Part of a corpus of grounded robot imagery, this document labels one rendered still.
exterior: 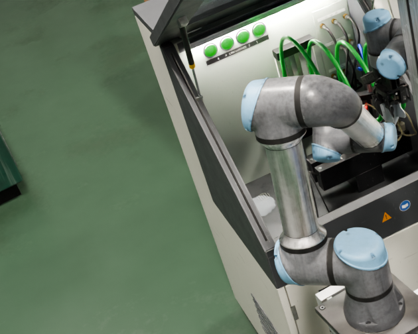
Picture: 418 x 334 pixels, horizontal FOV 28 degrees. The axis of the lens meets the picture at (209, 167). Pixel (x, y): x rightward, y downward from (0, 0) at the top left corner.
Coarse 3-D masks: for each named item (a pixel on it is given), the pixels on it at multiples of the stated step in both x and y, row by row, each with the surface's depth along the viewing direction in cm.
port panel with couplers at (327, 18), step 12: (312, 12) 281; (324, 12) 283; (336, 12) 284; (324, 24) 284; (336, 24) 283; (348, 24) 288; (324, 36) 287; (336, 36) 289; (348, 36) 290; (324, 60) 291; (348, 72) 294; (360, 72) 299
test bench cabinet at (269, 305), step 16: (224, 224) 304; (240, 240) 285; (240, 256) 302; (240, 272) 319; (256, 272) 283; (256, 288) 298; (272, 288) 266; (256, 304) 313; (272, 304) 280; (288, 304) 264; (256, 320) 334; (272, 320) 295; (288, 320) 267
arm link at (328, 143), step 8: (320, 128) 218; (328, 128) 217; (320, 136) 218; (328, 136) 217; (336, 136) 216; (344, 136) 215; (312, 144) 220; (320, 144) 217; (328, 144) 217; (336, 144) 216; (344, 144) 215; (320, 152) 217; (328, 152) 216; (336, 152) 217; (344, 152) 217; (352, 152) 217; (320, 160) 219; (328, 160) 219; (336, 160) 219
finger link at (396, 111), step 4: (400, 104) 235; (392, 108) 239; (396, 108) 238; (400, 108) 236; (392, 112) 239; (396, 112) 239; (400, 112) 237; (404, 112) 235; (392, 116) 240; (396, 116) 239; (400, 116) 238; (404, 116) 235; (396, 120) 240
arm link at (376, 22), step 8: (368, 16) 220; (376, 16) 219; (384, 16) 218; (368, 24) 219; (376, 24) 218; (384, 24) 218; (368, 32) 221; (376, 32) 220; (384, 32) 218; (368, 40) 223; (376, 40) 221; (384, 40) 220; (368, 48) 225; (376, 48) 222; (384, 48) 222
